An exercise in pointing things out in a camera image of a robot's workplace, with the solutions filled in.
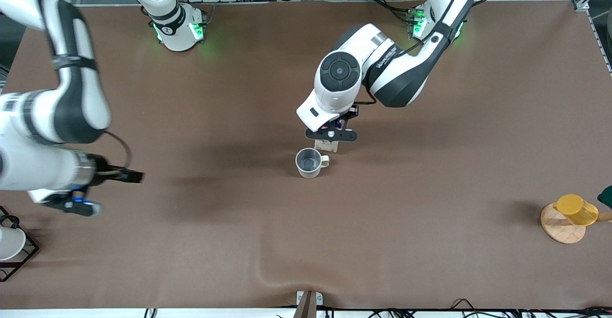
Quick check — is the white mug with grey inside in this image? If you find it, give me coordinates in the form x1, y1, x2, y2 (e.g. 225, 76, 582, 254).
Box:
295, 147, 331, 179

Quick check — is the round wooden cup stand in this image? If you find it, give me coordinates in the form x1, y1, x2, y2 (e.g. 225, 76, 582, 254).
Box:
540, 203, 612, 245

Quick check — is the yellow plastic cup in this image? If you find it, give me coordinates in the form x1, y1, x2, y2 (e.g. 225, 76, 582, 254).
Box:
553, 194, 600, 226

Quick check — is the brown table cloth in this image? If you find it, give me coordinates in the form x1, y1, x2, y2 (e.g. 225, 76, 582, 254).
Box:
0, 0, 612, 310

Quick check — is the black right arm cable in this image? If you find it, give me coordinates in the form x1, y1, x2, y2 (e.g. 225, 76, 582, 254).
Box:
101, 130, 133, 169

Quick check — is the black wire rack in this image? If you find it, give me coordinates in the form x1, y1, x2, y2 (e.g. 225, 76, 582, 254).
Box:
0, 206, 40, 282

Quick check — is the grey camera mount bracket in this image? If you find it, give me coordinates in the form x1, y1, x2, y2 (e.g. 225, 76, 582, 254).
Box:
293, 290, 324, 318

